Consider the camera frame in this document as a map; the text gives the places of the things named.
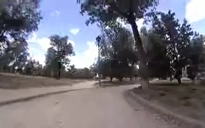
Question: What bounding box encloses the large dark tree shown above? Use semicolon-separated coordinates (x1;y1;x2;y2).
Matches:
0;0;43;76

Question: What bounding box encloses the group of trees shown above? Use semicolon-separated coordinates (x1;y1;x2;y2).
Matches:
96;24;142;83

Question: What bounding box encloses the pale dirt path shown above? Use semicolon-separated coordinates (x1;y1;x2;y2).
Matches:
0;83;194;128

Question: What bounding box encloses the stone kerb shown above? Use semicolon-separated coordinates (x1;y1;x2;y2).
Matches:
124;88;205;128
0;87;91;108

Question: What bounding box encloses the large tree with leaning trunk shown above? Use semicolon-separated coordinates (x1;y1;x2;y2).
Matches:
77;0;161;90

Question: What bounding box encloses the pale side path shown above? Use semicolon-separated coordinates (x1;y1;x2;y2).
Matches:
0;80;99;105

